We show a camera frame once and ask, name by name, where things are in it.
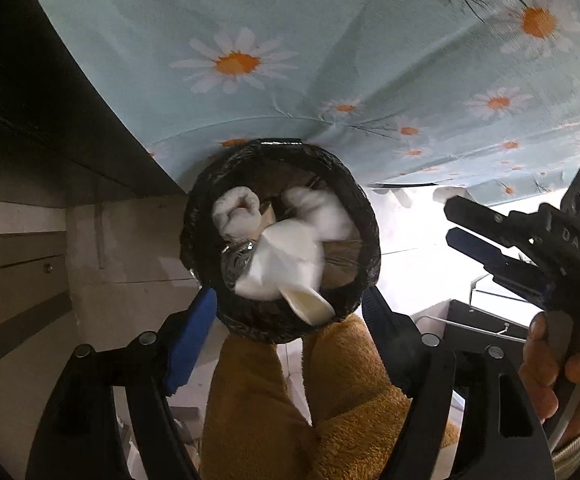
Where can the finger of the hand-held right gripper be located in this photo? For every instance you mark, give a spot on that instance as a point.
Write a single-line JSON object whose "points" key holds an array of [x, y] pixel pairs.
{"points": [[484, 217], [472, 246]]}

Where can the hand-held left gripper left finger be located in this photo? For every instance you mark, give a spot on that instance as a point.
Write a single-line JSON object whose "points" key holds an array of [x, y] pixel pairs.
{"points": [[190, 342]]}

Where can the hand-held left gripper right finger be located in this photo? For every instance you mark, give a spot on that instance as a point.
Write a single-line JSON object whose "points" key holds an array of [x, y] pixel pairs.
{"points": [[384, 332]]}

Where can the silver foil wrapper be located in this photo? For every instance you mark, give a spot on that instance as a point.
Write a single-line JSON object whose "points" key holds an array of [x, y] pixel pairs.
{"points": [[237, 261]]}

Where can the crushed white paper cup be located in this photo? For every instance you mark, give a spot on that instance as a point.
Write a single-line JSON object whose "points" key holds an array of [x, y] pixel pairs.
{"points": [[282, 262]]}

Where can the large white tissue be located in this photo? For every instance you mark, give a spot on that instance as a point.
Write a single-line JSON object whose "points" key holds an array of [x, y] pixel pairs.
{"points": [[322, 210]]}

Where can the white tissue wad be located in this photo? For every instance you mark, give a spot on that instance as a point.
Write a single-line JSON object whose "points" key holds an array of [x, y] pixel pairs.
{"points": [[237, 210]]}

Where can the round bin with black bag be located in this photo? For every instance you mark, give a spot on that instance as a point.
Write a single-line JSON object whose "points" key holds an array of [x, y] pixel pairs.
{"points": [[200, 195]]}

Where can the person's right hand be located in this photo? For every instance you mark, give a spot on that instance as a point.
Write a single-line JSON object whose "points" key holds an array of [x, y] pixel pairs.
{"points": [[544, 375]]}

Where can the dark storage box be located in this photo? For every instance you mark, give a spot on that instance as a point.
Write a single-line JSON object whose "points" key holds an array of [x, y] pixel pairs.
{"points": [[484, 321]]}

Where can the beige cabinet drawer front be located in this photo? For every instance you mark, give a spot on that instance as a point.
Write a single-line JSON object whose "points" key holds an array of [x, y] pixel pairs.
{"points": [[15, 285]]}

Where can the blue daisy print tablecloth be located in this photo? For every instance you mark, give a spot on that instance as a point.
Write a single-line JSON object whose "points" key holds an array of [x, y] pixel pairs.
{"points": [[145, 35]]}

